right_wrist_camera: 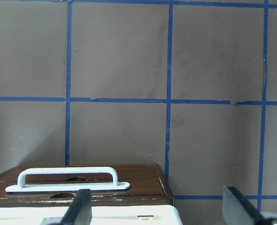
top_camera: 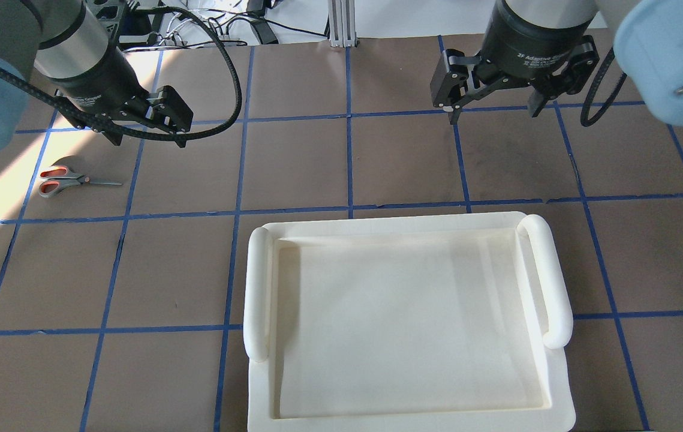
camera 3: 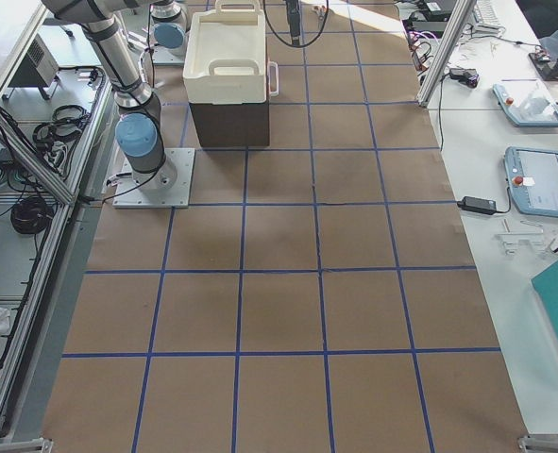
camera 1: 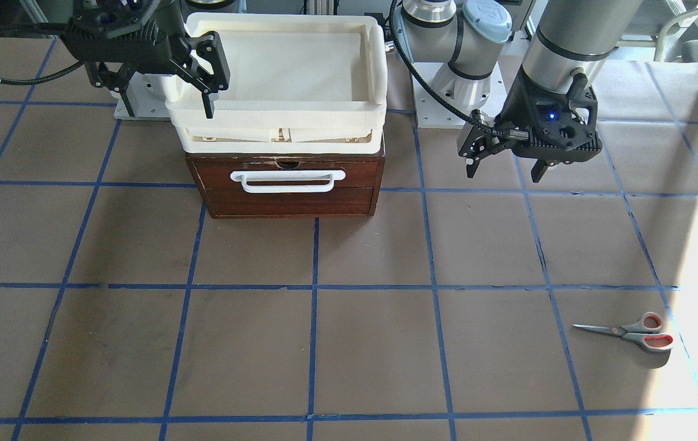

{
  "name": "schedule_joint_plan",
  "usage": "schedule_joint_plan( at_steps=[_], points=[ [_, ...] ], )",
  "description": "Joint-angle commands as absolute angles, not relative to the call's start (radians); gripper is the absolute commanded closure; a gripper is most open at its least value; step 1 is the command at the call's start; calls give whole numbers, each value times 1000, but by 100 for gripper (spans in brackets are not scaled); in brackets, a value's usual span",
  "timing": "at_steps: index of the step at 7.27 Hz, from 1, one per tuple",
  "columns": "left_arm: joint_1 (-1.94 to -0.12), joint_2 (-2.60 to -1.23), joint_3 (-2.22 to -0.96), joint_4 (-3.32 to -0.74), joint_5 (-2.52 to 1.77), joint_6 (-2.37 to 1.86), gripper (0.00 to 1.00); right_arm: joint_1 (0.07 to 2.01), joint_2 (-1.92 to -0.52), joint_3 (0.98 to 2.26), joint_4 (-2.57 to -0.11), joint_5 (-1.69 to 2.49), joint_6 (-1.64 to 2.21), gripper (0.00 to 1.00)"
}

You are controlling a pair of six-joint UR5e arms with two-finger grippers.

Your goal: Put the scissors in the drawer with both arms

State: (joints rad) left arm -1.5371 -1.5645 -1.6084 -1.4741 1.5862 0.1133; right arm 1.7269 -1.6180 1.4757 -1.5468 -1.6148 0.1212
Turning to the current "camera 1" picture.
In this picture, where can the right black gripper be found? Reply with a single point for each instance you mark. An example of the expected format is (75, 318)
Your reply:
(168, 26)

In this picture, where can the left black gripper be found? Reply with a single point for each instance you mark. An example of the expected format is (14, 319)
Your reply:
(518, 108)

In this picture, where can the brown wooden drawer box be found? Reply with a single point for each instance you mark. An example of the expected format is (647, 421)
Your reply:
(354, 196)

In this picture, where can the red grey handled scissors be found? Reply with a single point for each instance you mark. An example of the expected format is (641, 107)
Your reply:
(646, 333)

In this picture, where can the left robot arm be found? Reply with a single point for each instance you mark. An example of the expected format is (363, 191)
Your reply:
(572, 37)

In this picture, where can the cream plastic tray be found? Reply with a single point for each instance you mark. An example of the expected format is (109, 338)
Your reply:
(297, 85)

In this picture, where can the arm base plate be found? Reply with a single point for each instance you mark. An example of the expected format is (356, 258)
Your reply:
(487, 95)
(144, 99)

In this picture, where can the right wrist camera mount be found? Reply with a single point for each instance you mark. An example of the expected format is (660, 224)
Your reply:
(112, 31)

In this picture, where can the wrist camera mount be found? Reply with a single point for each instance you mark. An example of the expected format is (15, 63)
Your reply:
(559, 131)
(112, 31)

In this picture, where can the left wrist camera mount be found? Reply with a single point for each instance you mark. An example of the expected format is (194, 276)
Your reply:
(559, 131)

